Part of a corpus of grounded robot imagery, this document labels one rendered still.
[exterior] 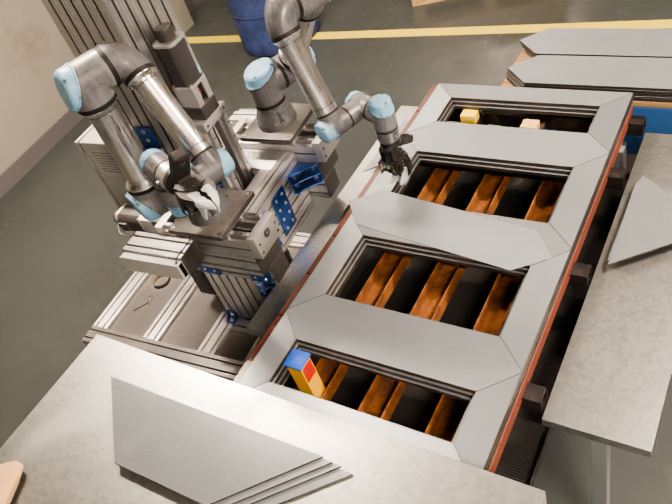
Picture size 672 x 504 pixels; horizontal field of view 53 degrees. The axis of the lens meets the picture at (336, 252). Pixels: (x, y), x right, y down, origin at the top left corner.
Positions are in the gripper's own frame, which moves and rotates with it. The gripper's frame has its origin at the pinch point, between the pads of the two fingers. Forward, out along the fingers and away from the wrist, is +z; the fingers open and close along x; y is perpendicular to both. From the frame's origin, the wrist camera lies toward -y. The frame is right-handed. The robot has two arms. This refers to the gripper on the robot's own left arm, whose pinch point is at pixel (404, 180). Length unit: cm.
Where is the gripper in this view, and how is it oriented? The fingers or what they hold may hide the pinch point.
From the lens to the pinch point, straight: 239.3
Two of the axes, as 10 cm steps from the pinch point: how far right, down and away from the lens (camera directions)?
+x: 8.4, 1.7, -5.1
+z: 2.7, 6.9, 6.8
